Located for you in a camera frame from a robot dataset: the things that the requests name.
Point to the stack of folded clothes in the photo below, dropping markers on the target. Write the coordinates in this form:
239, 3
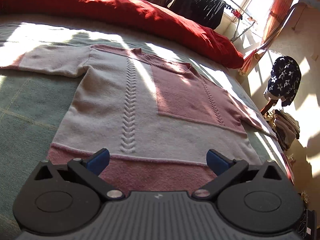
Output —
285, 127

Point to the black hanging jacket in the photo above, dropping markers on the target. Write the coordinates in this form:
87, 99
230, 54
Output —
208, 13

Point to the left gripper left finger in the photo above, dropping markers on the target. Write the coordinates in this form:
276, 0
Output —
87, 172

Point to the navy star-pattern garment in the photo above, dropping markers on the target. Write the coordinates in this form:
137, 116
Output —
284, 81

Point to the pink and white sweater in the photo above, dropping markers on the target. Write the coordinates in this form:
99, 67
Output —
157, 118

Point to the orange right curtain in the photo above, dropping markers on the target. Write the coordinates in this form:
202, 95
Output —
278, 13

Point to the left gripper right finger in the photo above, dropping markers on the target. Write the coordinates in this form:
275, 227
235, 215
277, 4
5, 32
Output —
227, 172

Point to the red duvet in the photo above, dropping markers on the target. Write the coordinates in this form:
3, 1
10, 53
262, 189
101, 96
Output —
140, 15

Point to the wooden chair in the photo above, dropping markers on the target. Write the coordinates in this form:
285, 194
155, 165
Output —
268, 106

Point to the green plaid bed blanket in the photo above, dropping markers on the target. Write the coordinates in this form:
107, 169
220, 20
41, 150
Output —
33, 105

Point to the metal clothes rack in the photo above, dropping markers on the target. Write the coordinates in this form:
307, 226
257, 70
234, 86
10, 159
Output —
232, 10

